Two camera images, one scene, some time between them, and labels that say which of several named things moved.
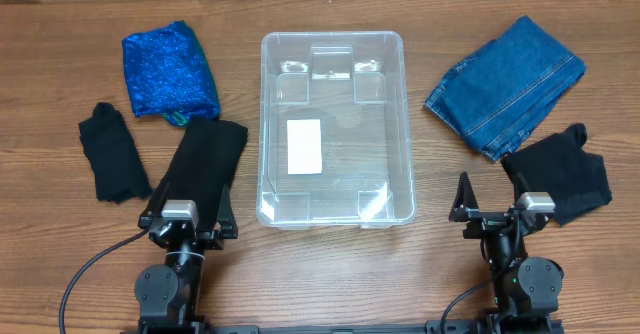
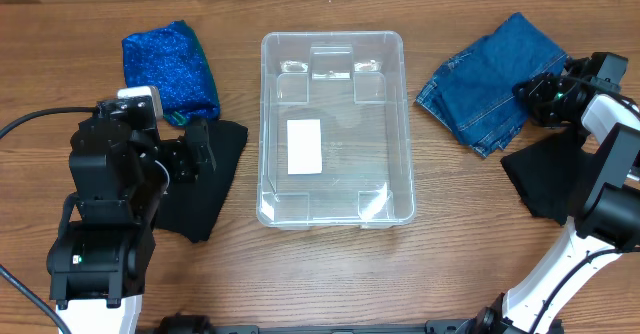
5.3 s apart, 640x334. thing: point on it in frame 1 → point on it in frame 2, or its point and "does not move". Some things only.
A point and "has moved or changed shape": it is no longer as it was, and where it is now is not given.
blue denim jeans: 496,99 has moved or changed shape
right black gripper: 493,217 → 532,94
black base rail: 434,326 does not move
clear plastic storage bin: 355,82 does not move
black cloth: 561,167 does not move
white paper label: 304,146 does not move
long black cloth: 201,163 does not move
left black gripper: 206,234 → 198,141
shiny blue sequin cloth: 170,75 does not move
